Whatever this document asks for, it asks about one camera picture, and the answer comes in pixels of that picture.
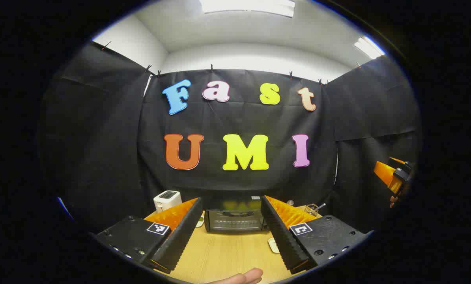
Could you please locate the large ceiling light panel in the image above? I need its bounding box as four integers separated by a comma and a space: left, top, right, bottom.
199, 0, 295, 18

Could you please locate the small ceiling light panel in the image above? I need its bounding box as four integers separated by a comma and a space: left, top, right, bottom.
354, 36, 385, 60

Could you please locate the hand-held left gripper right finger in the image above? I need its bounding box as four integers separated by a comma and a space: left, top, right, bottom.
260, 195, 372, 275

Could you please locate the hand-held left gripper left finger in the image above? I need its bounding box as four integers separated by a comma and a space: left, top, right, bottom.
95, 197, 204, 275

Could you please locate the white toaster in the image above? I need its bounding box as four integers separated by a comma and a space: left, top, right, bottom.
153, 191, 183, 213

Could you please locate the black backdrop cloth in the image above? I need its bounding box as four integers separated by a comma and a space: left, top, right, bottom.
38, 41, 421, 237

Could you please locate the black electric oven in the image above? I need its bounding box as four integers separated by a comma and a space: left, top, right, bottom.
204, 196, 268, 234

